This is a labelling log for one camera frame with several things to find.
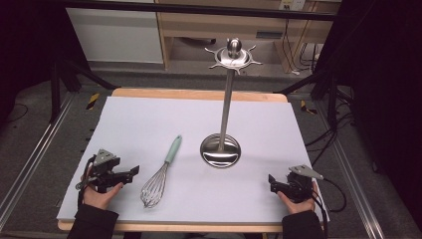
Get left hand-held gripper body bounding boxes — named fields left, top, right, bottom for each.
left=87, top=148, right=133, bottom=194

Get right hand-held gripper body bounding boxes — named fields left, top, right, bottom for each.
left=281, top=164, right=324, bottom=204

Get person's right hand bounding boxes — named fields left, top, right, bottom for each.
left=276, top=180, right=317, bottom=215

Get person's left hand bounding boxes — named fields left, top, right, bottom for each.
left=81, top=164, right=124, bottom=211

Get white table mat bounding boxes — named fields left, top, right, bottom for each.
left=56, top=96, right=331, bottom=224

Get yellow black tape marker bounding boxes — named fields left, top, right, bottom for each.
left=86, top=92, right=101, bottom=111
left=300, top=99, right=318, bottom=117

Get steel utensil stand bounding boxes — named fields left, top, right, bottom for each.
left=199, top=37, right=264, bottom=169

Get black metal stand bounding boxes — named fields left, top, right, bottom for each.
left=273, top=70, right=354, bottom=129
left=49, top=59, right=117, bottom=124

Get white cabinet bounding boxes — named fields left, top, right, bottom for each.
left=65, top=7, right=164, bottom=65

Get black curtain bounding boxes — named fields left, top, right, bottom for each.
left=0, top=0, right=85, bottom=120
left=314, top=0, right=422, bottom=231

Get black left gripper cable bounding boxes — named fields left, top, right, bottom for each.
left=76, top=154, right=98, bottom=209

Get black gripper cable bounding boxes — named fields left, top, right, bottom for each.
left=76, top=154, right=98, bottom=209
left=311, top=177, right=348, bottom=239

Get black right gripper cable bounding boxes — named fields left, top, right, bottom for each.
left=311, top=177, right=348, bottom=239

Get whisk with green handle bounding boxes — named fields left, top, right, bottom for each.
left=139, top=133, right=183, bottom=210

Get metal floor rail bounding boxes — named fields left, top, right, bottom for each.
left=314, top=99, right=386, bottom=239
left=0, top=92, right=77, bottom=231

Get black floor cables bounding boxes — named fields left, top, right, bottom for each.
left=304, top=112, right=356, bottom=167

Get cables under wooden desk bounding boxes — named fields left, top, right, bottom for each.
left=281, top=19, right=320, bottom=76

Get black horizontal frame bar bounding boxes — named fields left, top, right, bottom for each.
left=62, top=0, right=336, bottom=22

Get wall power outlet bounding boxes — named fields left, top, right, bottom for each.
left=278, top=0, right=307, bottom=11

